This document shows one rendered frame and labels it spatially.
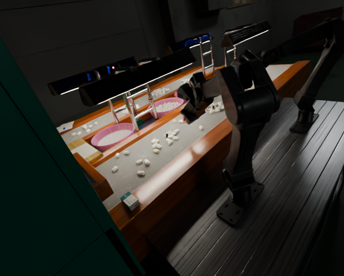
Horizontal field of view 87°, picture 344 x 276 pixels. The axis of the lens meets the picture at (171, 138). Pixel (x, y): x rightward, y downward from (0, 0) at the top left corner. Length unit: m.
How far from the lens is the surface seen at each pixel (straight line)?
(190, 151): 0.77
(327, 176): 0.84
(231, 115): 0.41
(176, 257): 0.61
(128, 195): 0.64
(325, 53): 1.03
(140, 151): 0.92
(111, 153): 0.96
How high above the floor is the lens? 1.21
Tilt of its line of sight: 30 degrees down
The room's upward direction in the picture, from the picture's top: 15 degrees counter-clockwise
